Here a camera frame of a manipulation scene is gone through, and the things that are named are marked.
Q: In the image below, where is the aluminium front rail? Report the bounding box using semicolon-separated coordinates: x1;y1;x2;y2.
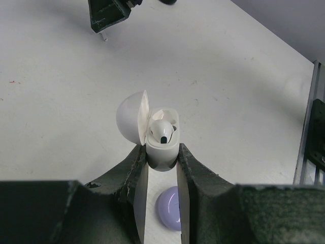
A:
294;60;324;186

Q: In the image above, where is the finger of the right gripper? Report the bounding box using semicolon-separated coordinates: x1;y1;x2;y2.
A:
88;0;140;33

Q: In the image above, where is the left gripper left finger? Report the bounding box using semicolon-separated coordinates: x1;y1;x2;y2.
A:
1;145;148;243

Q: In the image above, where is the white earbud case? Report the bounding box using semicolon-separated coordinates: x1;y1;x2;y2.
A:
116;90;180;172

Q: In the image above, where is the purple earbud case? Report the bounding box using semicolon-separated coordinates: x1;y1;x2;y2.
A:
155;186;181;231

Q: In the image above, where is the black earbud case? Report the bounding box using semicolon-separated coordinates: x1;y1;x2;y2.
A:
159;0;177;5

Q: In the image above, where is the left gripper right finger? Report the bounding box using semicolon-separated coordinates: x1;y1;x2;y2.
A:
177;144;324;243

